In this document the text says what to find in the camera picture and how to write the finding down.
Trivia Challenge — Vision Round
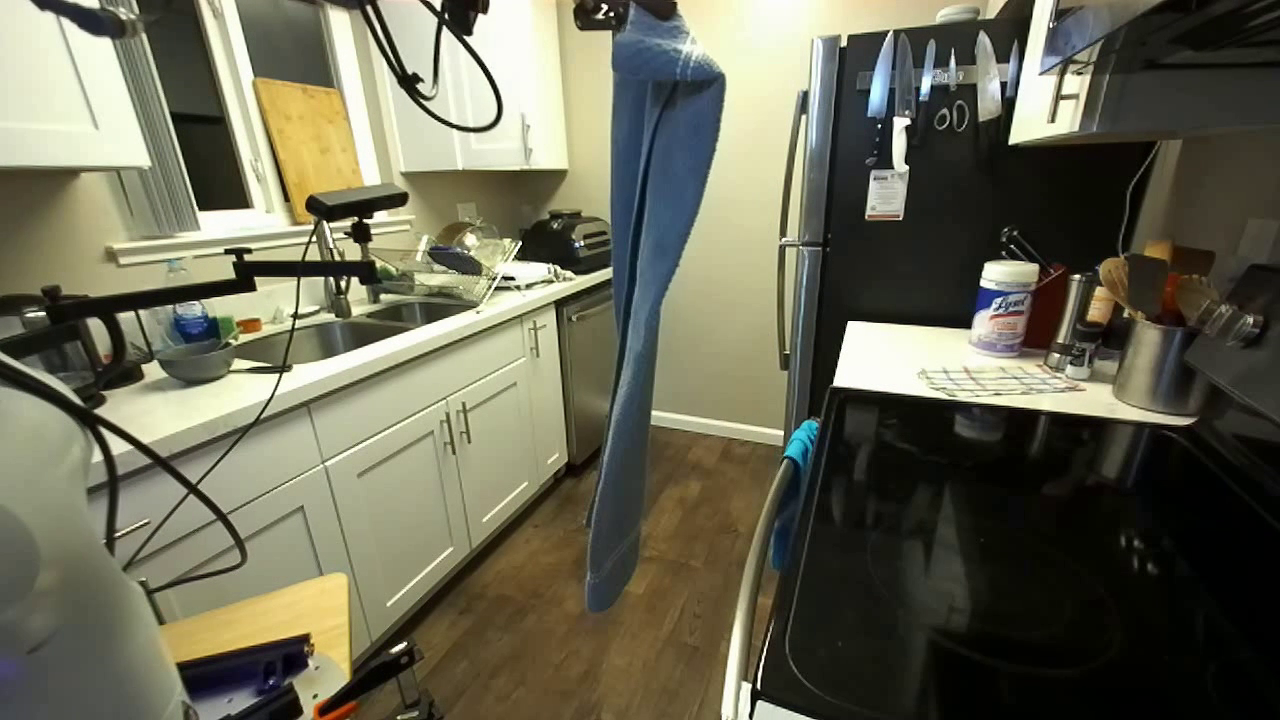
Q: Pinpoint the light blue towel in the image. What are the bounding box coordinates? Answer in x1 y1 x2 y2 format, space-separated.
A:
578 4 733 615

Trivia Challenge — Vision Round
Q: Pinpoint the bright blue white-striped towel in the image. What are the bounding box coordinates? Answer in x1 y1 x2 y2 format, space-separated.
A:
766 415 829 574

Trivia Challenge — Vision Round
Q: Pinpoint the black glass-top stove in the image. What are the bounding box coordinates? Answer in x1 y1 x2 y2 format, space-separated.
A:
716 273 1280 720

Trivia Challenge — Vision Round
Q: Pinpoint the black toaster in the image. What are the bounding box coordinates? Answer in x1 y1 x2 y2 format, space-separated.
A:
517 208 616 276

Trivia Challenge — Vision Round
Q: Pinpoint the steel kitchen knife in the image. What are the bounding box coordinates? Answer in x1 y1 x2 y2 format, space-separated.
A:
916 35 942 108
972 27 1006 129
862 31 900 170

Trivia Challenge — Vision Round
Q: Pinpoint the clear plastic container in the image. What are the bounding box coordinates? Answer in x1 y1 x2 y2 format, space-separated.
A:
409 215 525 304

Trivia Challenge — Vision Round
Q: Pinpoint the white paper tag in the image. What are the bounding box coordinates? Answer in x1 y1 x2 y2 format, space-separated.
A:
860 165 913 224

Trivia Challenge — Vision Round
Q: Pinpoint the wooden cutting board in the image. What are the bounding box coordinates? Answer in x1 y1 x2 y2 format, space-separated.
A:
253 75 369 229

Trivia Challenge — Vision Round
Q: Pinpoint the stainless dishwasher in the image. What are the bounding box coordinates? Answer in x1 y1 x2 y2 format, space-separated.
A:
557 279 622 472

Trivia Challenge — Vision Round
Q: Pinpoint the black refrigerator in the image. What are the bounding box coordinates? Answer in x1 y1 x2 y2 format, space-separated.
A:
774 13 1156 433

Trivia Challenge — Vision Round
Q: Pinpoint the kitchen window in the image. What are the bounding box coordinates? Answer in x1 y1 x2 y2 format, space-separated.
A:
103 0 404 251

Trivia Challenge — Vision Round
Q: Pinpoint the stainless kitchen sink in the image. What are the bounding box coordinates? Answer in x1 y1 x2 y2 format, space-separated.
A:
232 292 476 371

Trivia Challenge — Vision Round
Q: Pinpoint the disinfecting wipes canister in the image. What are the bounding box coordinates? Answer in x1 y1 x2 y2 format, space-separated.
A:
966 256 1045 361

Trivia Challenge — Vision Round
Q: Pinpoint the brown spice bottle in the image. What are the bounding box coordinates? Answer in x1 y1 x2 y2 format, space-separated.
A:
1019 263 1070 352

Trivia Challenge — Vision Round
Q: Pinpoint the dark pepper grinder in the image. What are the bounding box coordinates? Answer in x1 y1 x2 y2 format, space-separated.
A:
1045 267 1105 374

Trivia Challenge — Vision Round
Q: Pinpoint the white sink base cabinet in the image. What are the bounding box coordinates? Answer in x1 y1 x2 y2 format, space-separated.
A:
82 304 572 657

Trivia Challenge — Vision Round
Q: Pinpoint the teal bowl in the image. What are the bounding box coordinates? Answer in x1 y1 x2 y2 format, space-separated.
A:
150 337 238 389

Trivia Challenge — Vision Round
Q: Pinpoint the stainless range hood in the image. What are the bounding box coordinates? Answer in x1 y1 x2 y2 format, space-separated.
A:
1034 0 1280 145

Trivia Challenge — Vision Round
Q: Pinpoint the metal utensil holder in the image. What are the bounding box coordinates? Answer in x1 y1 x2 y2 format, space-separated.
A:
1112 316 1209 415

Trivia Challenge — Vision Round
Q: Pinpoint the light wooden board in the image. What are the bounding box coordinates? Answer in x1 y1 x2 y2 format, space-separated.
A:
156 570 354 670

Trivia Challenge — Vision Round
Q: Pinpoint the black red tool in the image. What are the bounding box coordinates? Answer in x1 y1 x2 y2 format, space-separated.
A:
316 634 418 714

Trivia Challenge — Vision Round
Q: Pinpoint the blue purple tool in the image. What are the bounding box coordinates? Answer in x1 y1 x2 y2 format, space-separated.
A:
177 632 318 720

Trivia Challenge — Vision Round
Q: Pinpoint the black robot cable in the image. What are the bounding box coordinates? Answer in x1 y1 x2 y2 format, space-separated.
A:
0 0 509 597

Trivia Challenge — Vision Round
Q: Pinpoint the black camera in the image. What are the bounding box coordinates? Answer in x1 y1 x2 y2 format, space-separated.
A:
300 179 412 224

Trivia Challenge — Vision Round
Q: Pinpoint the black articulated camera stand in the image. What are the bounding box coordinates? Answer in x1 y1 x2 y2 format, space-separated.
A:
0 215 383 402

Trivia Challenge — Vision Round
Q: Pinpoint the silver oven handle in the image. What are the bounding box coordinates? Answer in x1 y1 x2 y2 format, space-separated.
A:
716 455 800 720

